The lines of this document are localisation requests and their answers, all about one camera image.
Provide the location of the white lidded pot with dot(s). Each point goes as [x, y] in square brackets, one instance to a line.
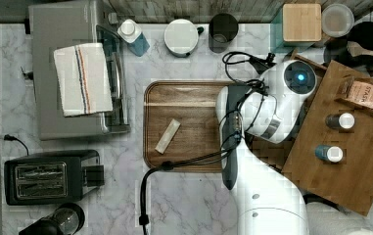
[181, 37]

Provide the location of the striped white dish towel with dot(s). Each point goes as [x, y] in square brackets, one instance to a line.
[83, 79]

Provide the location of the dark empty cup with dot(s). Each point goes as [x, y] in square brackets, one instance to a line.
[223, 28]

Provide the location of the small wooden block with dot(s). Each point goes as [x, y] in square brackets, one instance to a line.
[167, 136]

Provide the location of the glass jar bamboo lid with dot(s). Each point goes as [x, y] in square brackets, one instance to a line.
[295, 26]

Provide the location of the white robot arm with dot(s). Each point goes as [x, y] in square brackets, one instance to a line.
[268, 202]

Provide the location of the black bowl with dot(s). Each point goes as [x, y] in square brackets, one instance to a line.
[337, 49]

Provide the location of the brown spice jar white lid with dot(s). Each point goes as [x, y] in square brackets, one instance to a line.
[340, 121]

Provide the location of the black coffee grinder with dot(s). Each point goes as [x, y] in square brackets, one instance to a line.
[67, 219]

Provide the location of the orange tea box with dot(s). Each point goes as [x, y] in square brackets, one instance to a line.
[361, 93]

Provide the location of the wooden spoon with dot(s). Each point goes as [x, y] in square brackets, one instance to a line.
[356, 50]

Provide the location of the blue spice jar white lid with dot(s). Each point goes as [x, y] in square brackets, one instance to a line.
[328, 153]

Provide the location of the blue bottle white cap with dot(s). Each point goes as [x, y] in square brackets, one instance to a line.
[133, 35]

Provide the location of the stainless toaster oven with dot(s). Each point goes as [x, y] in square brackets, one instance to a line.
[63, 24]

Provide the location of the walnut wooden cutting board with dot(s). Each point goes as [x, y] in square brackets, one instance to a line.
[192, 103]

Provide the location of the bamboo drawer cabinet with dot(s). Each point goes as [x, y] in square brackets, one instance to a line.
[348, 183]

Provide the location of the black two-slot toaster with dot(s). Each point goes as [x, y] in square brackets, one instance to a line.
[52, 177]

